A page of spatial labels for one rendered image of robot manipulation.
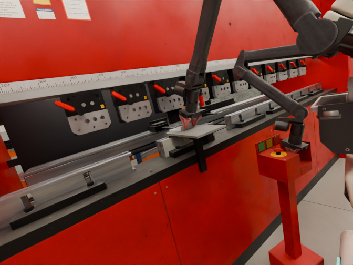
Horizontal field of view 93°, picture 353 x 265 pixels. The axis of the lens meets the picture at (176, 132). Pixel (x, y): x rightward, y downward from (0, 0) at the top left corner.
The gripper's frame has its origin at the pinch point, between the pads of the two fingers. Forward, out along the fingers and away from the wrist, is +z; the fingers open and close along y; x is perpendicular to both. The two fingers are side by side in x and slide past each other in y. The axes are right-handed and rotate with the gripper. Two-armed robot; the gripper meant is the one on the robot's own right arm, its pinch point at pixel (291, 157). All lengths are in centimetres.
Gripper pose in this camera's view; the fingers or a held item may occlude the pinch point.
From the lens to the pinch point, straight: 110.7
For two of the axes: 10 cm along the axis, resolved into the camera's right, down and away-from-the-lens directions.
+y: -4.5, -3.2, 8.3
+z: 0.9, 9.1, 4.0
